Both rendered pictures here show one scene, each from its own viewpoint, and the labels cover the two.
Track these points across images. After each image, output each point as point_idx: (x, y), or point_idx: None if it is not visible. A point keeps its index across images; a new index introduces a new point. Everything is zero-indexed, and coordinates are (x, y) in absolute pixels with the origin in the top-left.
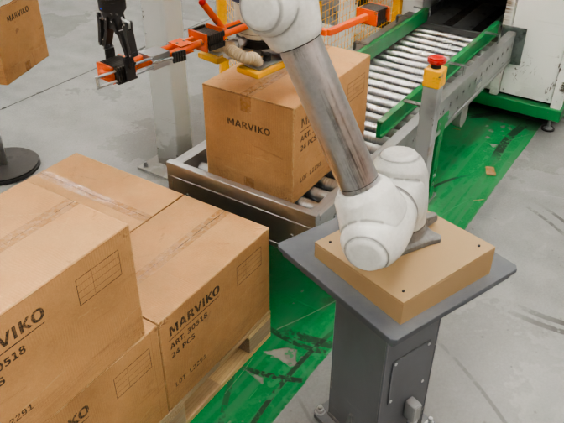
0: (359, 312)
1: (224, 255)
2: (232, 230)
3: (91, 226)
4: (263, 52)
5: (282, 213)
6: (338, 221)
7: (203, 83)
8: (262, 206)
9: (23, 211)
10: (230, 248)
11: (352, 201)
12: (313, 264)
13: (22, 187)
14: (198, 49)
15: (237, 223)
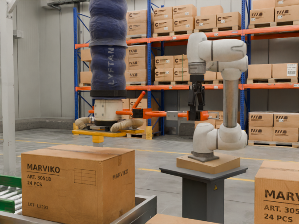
0: (240, 170)
1: (187, 220)
2: (163, 220)
3: (274, 163)
4: None
5: (148, 207)
6: (238, 136)
7: (102, 160)
8: (142, 211)
9: (282, 172)
10: (181, 219)
11: (239, 126)
12: (219, 174)
13: (262, 175)
14: (148, 118)
15: (156, 220)
